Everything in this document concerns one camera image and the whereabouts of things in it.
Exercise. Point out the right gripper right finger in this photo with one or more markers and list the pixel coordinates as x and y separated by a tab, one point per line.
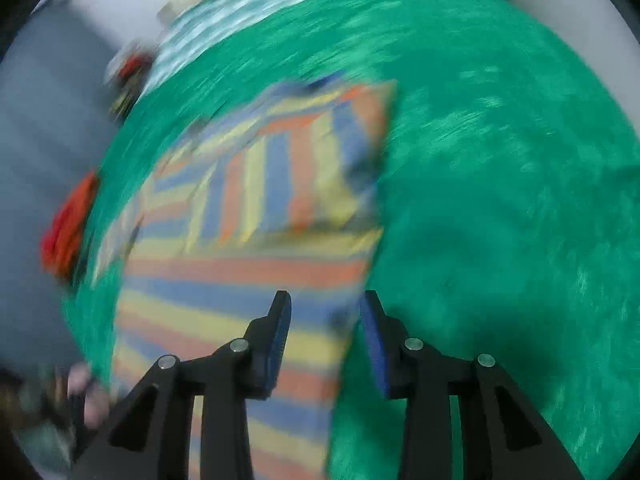
503	435

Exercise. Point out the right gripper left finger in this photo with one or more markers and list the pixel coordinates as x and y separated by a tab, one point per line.
147	435

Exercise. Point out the striped knit sweater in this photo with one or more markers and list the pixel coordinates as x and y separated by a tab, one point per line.
277	194

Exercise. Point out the orange red folded clothes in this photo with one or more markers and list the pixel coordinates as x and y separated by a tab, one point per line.
60	245

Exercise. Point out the person's left hand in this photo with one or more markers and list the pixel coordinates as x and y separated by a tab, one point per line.
89	404

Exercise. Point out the green velvet bedspread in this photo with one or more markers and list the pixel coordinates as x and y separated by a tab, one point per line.
507	190

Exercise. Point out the grey blue curtain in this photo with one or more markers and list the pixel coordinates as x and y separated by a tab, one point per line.
55	128

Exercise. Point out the clutter pile on nightstand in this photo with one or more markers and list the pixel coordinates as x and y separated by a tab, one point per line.
127	74

